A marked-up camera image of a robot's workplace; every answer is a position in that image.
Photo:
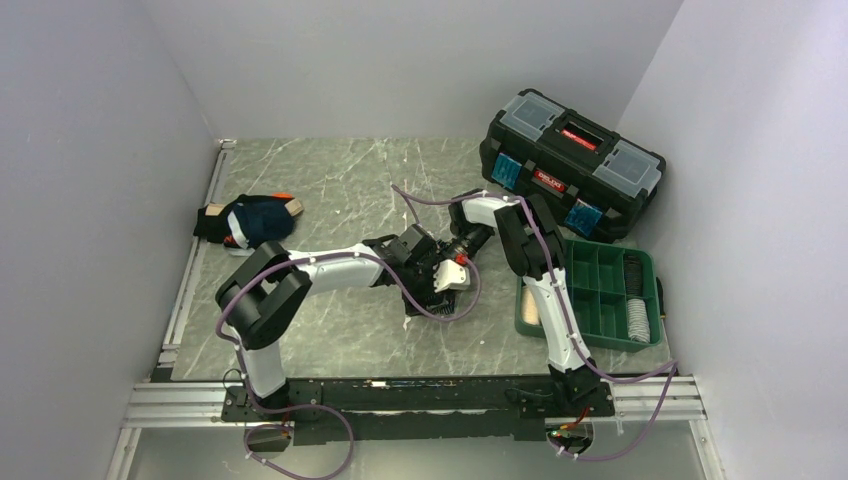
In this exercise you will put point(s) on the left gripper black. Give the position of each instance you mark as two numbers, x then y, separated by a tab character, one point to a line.
437	302

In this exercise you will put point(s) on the navy striped underwear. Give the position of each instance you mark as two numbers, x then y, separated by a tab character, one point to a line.
441	304

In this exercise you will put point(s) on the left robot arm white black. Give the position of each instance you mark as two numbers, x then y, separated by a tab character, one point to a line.
262	297

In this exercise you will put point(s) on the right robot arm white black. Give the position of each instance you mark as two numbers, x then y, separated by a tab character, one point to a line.
535	251

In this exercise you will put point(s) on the dark striped roll in tray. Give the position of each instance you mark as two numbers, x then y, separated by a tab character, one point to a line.
633	270

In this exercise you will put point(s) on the grey striped roll right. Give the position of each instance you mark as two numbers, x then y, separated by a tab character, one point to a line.
638	323

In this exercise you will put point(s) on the cream rolled cloth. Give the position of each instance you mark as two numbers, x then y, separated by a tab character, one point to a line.
528	310

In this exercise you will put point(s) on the green compartment tray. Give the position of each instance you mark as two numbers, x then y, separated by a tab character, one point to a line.
595	284

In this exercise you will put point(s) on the black toolbox with clear lids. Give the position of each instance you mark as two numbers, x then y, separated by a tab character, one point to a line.
596	182

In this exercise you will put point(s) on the dark navy orange clothes pile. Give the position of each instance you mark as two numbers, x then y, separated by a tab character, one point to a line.
245	223

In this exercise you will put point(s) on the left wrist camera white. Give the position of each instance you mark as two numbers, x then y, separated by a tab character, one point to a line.
450	275

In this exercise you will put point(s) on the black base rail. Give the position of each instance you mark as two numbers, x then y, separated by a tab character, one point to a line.
522	407

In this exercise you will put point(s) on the aluminium frame rail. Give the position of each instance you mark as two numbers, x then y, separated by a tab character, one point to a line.
158	402

